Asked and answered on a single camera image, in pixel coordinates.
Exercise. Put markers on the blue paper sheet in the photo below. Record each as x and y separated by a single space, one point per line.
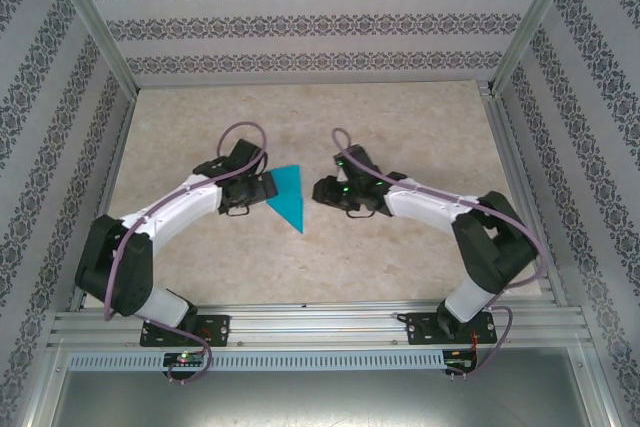
290 197

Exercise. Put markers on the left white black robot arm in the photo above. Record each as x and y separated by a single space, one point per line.
165 212

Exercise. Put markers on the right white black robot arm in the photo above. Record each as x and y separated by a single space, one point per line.
425 202

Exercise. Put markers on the grey metal sheet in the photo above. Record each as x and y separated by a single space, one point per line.
320 402

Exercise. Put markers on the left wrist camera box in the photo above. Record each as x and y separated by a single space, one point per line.
247 189

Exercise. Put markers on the long aluminium base rail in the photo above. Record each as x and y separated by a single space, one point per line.
320 322

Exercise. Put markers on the aluminium side rail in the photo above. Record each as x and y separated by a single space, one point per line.
100 172
525 172

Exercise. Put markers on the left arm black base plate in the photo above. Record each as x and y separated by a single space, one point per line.
215 329

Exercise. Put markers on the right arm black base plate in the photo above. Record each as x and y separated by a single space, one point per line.
420 329

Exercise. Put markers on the aluminium frame post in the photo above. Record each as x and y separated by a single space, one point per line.
95 22
535 22

